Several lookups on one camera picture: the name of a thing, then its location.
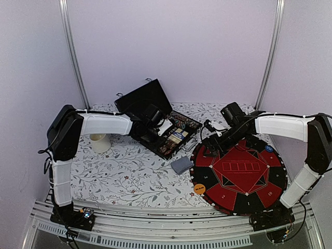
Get row poker chips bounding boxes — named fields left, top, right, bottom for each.
left=158, top=135, right=177, bottom=159
left=168, top=111, right=202, bottom=130

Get open black poker chip case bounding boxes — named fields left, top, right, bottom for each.
left=115, top=79, right=202, bottom=160

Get front row poker chips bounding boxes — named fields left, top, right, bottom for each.
left=158, top=135, right=177, bottom=159

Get blue small blind button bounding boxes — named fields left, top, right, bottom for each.
left=265, top=145, right=274, bottom=153

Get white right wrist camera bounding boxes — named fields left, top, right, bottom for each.
left=206, top=121, right=227, bottom=137

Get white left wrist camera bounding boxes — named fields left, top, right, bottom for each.
left=158, top=119, right=173, bottom=136

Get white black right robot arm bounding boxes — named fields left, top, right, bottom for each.
left=194, top=102, right=331, bottom=230

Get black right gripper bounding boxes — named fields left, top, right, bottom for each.
left=203, top=126, right=248, bottom=157

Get right aluminium frame post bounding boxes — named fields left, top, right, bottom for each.
left=254, top=0, right=285, bottom=109

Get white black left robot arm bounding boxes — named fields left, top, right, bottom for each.
left=38, top=105, right=165, bottom=231

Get back row poker chips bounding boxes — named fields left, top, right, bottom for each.
left=168, top=111, right=202, bottom=130

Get orange big blind button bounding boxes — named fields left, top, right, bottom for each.
left=193, top=184, right=206, bottom=195

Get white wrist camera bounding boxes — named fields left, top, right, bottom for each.
left=206, top=121, right=227, bottom=137
left=158, top=119, right=173, bottom=136

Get grey card deck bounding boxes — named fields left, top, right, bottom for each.
left=171, top=157, right=193, bottom=175

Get left aluminium frame post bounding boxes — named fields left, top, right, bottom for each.
left=59, top=0, right=91, bottom=109

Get blue boxed card deck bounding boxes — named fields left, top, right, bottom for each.
left=173, top=128, right=188, bottom=140

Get aluminium frame post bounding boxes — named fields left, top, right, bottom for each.
left=254, top=0, right=285, bottom=109
left=59, top=0, right=91, bottom=109

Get round red black poker mat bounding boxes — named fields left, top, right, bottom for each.
left=189, top=135, right=288, bottom=215

